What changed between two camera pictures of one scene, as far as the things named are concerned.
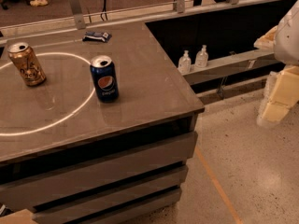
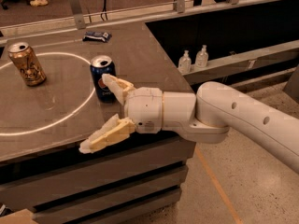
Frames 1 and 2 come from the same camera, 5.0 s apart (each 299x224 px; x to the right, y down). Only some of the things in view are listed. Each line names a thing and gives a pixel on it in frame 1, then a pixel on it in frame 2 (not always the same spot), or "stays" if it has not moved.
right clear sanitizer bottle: [202, 58] stays
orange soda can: [27, 63] stays
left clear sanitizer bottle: [185, 63] stays
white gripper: [288, 36] to [145, 109]
